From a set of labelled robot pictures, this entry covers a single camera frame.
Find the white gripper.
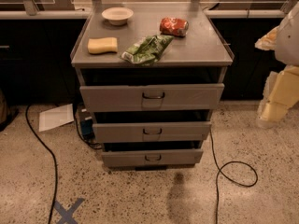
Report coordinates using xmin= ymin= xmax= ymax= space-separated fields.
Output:
xmin=256 ymin=65 xmax=299 ymax=129

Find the grey bottom drawer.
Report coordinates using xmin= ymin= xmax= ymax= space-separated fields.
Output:
xmin=102 ymin=149 xmax=203 ymax=167

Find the grey drawer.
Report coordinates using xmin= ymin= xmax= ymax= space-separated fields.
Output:
xmin=102 ymin=149 xmax=203 ymax=167
xmin=80 ymin=84 xmax=224 ymax=112
xmin=93 ymin=121 xmax=211 ymax=143

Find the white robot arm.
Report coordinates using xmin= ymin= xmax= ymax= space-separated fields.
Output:
xmin=255 ymin=4 xmax=299 ymax=129

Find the grey middle drawer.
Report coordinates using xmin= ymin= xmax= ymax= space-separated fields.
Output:
xmin=93 ymin=121 xmax=211 ymax=143

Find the grey drawer cabinet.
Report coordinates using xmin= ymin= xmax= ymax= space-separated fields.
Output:
xmin=70 ymin=1 xmax=235 ymax=172

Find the grey top drawer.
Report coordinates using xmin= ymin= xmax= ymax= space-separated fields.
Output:
xmin=80 ymin=84 xmax=224 ymax=112

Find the crushed red can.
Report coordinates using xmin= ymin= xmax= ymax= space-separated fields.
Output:
xmin=160 ymin=17 xmax=189 ymax=37

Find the green chip bag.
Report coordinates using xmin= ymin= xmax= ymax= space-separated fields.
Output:
xmin=121 ymin=35 xmax=174 ymax=66

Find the white bowl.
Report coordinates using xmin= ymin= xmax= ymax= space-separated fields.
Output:
xmin=102 ymin=7 xmax=134 ymax=26

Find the yellow sponge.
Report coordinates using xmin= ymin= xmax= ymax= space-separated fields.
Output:
xmin=87 ymin=37 xmax=118 ymax=54

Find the blue power box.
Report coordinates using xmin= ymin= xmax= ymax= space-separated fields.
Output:
xmin=78 ymin=107 xmax=94 ymax=139

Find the white paper sheet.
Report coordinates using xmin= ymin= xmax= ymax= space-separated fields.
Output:
xmin=39 ymin=104 xmax=74 ymax=132

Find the blue tape cross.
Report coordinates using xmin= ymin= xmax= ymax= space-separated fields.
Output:
xmin=54 ymin=198 xmax=84 ymax=224

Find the black cable right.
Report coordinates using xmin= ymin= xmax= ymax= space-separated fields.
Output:
xmin=208 ymin=130 xmax=259 ymax=224

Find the black cable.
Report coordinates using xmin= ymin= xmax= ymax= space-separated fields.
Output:
xmin=208 ymin=130 xmax=259 ymax=224
xmin=24 ymin=103 xmax=59 ymax=224

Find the black cable left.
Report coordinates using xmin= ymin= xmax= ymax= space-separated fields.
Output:
xmin=24 ymin=103 xmax=59 ymax=224

